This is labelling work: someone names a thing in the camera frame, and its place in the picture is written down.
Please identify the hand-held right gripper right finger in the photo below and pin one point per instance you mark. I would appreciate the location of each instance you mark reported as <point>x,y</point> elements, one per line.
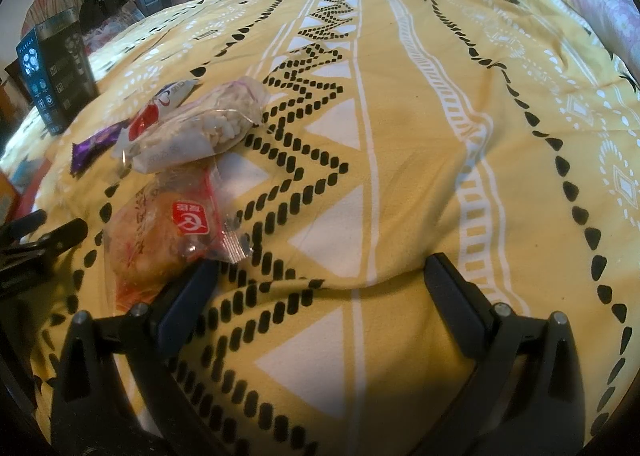
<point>452,301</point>

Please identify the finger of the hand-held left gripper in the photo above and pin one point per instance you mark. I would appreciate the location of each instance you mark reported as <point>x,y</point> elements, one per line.
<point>25,226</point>
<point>60,238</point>

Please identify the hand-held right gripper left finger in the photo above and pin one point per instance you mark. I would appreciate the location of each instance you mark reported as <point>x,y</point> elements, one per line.
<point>192,296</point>

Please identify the round pastry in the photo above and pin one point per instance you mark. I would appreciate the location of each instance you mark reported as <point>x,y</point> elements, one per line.
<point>160,236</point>

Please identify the purple snack packet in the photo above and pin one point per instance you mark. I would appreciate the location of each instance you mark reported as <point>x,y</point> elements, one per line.
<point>92,145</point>

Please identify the orange cardboard box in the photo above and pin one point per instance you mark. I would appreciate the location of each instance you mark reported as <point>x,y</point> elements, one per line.
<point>7,201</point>

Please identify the red and blue mask box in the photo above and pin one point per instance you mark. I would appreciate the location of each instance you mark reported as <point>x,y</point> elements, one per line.
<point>30,170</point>

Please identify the dark wooden cabinet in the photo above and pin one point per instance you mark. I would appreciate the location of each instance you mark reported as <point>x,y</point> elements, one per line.
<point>10,95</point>

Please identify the tall black product box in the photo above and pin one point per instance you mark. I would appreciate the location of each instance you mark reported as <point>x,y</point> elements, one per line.
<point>55,80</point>

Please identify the white and red snack packet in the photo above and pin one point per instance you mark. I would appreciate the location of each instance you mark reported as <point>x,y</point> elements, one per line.
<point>160,103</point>

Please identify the yellow patterned bedspread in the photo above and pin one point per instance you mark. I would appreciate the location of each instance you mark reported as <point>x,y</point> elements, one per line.
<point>400,135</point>

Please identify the puffed rice snack packet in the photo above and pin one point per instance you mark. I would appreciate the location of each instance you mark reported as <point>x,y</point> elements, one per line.
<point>210,120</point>

